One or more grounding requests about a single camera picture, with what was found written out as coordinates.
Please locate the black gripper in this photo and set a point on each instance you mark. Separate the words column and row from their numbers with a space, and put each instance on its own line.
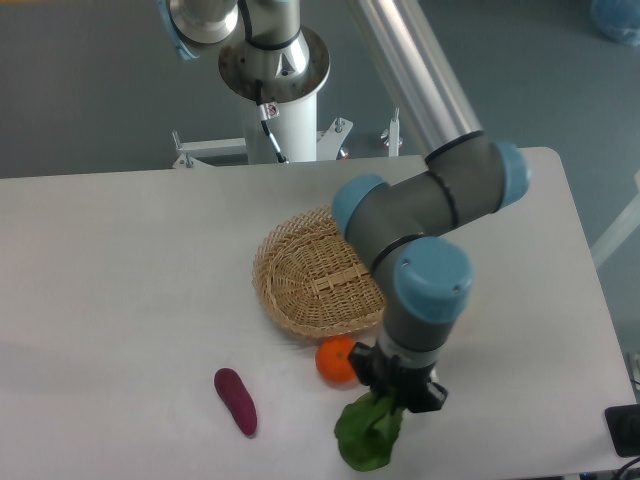
column 384, row 374

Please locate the green bok choy vegetable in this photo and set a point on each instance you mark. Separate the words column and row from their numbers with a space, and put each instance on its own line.
column 367, row 431

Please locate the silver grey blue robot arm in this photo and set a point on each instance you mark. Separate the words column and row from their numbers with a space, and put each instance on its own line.
column 398, row 230

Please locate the orange mandarin fruit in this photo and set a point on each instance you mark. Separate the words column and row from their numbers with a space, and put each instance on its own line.
column 332, row 360

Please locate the woven wicker basket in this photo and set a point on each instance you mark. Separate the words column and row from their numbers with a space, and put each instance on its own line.
column 311, row 282

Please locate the purple sweet potato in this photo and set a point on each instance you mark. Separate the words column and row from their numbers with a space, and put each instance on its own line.
column 234, row 394

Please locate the black device at table edge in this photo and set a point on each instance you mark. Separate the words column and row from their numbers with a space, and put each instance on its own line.
column 623, row 426

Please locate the blue plastic bag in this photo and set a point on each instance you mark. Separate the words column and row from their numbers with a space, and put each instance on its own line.
column 617, row 19

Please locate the white table leg frame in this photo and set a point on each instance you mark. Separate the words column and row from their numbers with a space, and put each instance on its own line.
column 618, row 231

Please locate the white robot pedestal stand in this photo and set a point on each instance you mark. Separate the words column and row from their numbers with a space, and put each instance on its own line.
column 277, row 98

